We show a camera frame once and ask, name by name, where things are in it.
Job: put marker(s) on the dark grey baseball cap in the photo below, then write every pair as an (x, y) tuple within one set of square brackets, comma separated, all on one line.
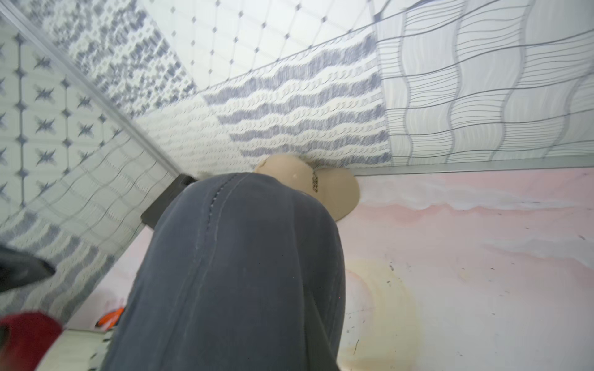
[(242, 273)]

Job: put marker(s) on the orange handled pliers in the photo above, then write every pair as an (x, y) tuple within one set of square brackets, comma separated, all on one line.
[(110, 319)]

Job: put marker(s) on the black plastic tool case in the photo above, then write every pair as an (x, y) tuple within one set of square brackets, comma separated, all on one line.
[(151, 216)]

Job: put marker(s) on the beige baseball cap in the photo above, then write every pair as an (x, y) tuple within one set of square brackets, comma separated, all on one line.
[(336, 188)]

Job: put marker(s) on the black cap behind front cap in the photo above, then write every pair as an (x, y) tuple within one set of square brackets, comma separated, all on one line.
[(20, 269)]

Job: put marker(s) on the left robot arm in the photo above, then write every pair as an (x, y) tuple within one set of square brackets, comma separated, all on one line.
[(77, 350)]

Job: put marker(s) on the red baseball cap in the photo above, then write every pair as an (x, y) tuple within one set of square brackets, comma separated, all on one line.
[(26, 338)]

